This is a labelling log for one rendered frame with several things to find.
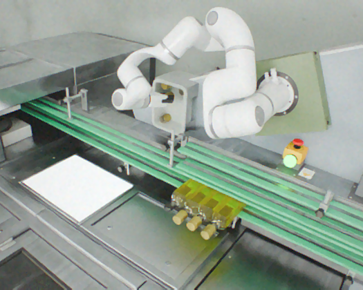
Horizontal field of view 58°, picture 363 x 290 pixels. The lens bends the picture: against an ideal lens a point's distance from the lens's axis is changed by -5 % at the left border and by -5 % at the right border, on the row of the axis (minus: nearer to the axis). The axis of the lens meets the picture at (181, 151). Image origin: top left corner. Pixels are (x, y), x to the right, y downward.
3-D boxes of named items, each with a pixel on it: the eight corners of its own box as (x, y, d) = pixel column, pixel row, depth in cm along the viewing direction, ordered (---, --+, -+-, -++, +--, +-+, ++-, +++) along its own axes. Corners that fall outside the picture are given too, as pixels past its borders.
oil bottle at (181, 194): (199, 179, 144) (168, 205, 129) (200, 168, 142) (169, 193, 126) (211, 185, 142) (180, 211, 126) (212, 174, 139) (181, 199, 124)
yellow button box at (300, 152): (287, 156, 130) (280, 163, 125) (292, 139, 126) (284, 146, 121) (304, 162, 127) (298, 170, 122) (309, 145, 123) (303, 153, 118)
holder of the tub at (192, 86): (164, 129, 163) (153, 134, 158) (166, 73, 149) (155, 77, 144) (193, 141, 155) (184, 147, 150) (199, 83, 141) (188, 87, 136)
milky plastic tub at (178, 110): (163, 119, 160) (151, 125, 154) (165, 72, 149) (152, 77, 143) (194, 130, 152) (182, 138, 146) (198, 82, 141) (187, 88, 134)
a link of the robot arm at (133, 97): (129, 68, 114) (144, 89, 111) (149, 70, 122) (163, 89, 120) (106, 99, 121) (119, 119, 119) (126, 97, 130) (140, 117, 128)
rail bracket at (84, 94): (92, 108, 184) (58, 121, 168) (90, 78, 175) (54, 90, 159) (98, 110, 182) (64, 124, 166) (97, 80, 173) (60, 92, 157)
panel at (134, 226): (76, 157, 176) (19, 186, 152) (75, 152, 175) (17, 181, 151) (228, 237, 134) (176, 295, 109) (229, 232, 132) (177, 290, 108)
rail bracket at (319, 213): (323, 194, 113) (311, 215, 104) (330, 177, 110) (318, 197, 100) (334, 199, 111) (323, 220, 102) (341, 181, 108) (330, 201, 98)
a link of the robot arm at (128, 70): (184, 60, 114) (142, 101, 122) (163, 34, 117) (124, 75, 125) (172, 55, 107) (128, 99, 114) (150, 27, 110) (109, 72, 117)
